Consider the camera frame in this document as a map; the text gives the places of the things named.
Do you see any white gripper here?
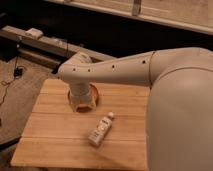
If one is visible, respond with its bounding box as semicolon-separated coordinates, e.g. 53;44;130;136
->
69;83;92;109

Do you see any white plastic bottle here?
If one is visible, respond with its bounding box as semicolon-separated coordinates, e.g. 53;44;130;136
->
88;112;114;147

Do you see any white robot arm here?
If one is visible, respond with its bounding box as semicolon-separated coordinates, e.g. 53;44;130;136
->
58;47;213;171

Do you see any orange ceramic bowl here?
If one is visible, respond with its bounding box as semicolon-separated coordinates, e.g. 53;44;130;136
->
71;84;98;112

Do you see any wooden table board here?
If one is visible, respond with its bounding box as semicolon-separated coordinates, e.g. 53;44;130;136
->
11;79;149;171

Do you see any black power adapter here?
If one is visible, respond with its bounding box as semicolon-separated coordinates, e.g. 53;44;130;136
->
13;67;23;78

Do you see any small white box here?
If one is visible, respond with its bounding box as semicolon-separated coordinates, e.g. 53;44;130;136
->
25;28;43;39

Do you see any long wooden beam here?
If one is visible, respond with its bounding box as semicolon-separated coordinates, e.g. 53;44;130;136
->
0;25;113;61

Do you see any black cable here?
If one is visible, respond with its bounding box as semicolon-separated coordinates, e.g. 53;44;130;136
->
0;54;20;108

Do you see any wooden shelf frame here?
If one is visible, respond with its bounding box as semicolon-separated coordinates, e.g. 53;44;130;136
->
46;0;213;35

